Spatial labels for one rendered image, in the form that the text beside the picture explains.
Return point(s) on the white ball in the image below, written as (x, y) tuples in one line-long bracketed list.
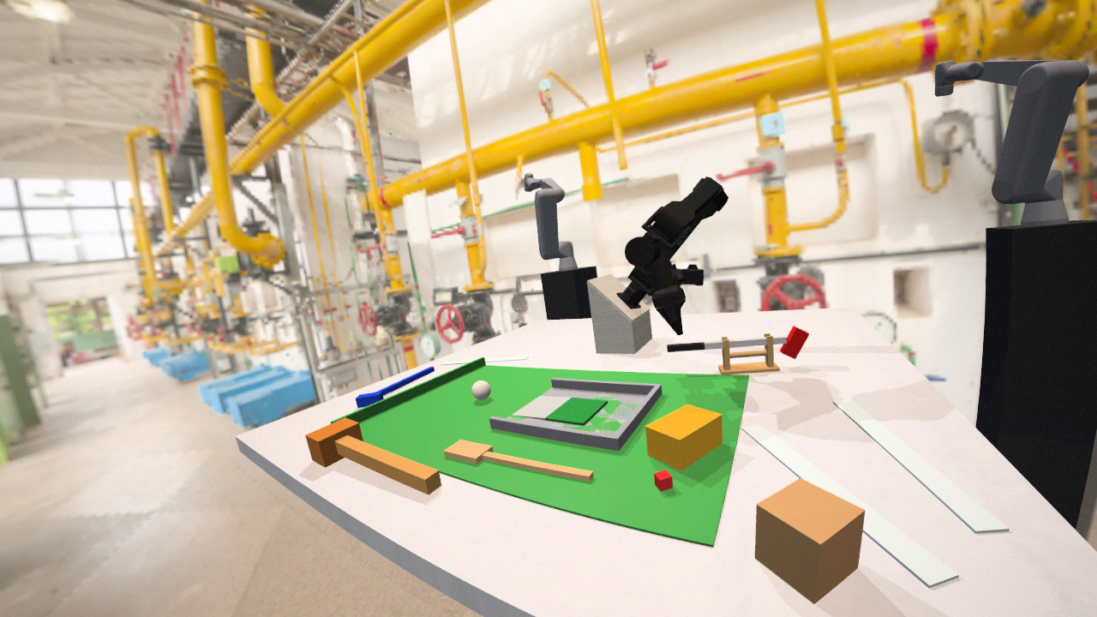
[(481, 389)]

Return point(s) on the blue golf putter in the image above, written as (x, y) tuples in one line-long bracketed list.
[(368, 399)]

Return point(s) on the small red cube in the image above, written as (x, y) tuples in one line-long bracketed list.
[(663, 480)]

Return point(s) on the tan cube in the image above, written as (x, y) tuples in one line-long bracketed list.
[(809, 538)]

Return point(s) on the green flat mat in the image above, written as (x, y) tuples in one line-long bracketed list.
[(622, 491)]

